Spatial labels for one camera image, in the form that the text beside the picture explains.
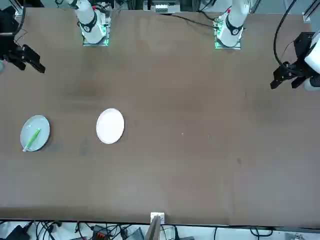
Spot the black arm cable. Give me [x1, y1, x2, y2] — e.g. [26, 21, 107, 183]
[13, 6, 27, 47]
[273, 0, 302, 66]

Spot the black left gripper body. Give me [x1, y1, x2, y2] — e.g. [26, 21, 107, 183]
[293, 31, 316, 76]

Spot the aluminium frame profile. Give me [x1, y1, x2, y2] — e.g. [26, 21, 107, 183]
[301, 4, 320, 24]
[14, 0, 26, 16]

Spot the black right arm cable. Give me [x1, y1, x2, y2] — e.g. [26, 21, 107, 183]
[13, 6, 27, 47]

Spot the black cable across table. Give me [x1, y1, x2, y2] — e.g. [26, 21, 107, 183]
[157, 12, 220, 29]

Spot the white plate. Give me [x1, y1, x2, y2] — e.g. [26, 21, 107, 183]
[95, 107, 125, 145]

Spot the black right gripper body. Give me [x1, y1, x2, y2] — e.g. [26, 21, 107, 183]
[0, 5, 26, 63]

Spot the black power adapter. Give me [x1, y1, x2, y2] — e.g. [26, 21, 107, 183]
[4, 224, 31, 240]

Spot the aluminium frame post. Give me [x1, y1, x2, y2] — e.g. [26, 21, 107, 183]
[146, 216, 162, 240]

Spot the blue plate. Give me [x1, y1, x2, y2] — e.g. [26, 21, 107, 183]
[20, 114, 51, 153]

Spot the green marker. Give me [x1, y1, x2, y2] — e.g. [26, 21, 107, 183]
[22, 127, 42, 153]

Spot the white post bracket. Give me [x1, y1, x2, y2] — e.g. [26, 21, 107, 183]
[150, 212, 166, 225]

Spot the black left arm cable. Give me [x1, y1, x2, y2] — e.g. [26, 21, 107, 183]
[273, 0, 302, 66]

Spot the black device with red label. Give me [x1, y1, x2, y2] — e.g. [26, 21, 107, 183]
[91, 224, 108, 240]

